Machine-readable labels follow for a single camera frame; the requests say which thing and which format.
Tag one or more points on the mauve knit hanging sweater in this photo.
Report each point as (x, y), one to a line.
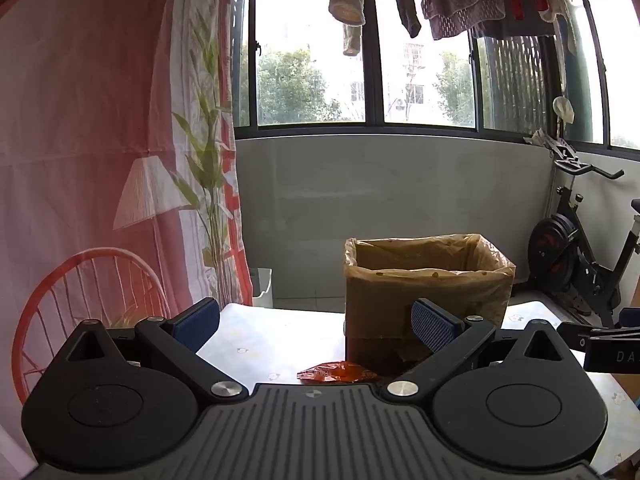
(460, 5)

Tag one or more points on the floral white tablecloth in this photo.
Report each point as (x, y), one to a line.
(280, 340)

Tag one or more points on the white plastic bin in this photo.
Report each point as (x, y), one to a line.
(262, 287)

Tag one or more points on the beige hanging sock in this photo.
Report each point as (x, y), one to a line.
(351, 40)

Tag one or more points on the white hanging bag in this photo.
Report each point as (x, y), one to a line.
(564, 109)

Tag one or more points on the black framed window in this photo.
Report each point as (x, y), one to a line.
(370, 85)

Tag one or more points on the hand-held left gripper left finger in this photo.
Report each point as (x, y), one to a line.
(197, 324)

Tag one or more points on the orange snack packet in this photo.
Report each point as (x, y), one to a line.
(335, 374)

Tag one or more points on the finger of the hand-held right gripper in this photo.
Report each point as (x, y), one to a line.
(631, 317)
(575, 337)

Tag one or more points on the black exercise bike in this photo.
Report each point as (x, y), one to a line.
(555, 240)

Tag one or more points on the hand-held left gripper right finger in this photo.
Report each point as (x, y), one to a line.
(433, 327)

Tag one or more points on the printed pink curtain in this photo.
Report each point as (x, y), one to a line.
(75, 110)

